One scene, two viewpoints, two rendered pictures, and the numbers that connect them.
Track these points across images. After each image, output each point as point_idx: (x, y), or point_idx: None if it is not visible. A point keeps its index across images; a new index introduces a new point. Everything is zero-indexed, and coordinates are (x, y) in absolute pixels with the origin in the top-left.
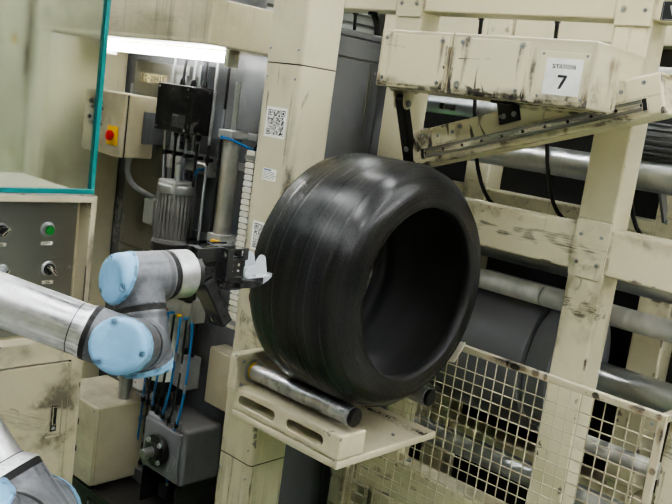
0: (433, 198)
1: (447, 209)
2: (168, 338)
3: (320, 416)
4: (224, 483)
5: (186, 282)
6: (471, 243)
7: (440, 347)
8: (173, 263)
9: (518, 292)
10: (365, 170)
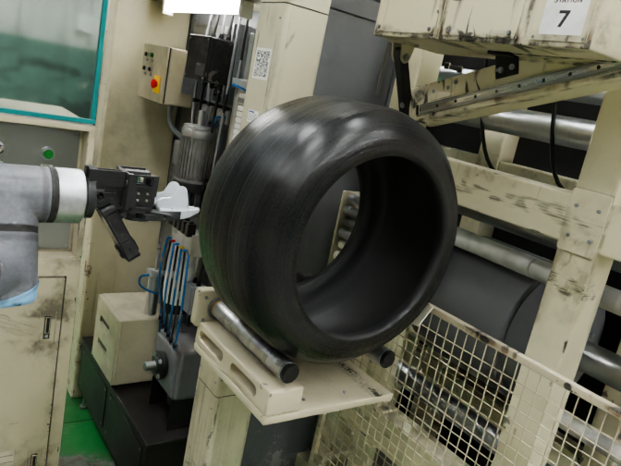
0: (398, 146)
1: (416, 161)
2: (26, 266)
3: (263, 364)
4: (197, 408)
5: (65, 205)
6: (445, 202)
7: (402, 309)
8: (48, 181)
9: (507, 261)
10: (324, 108)
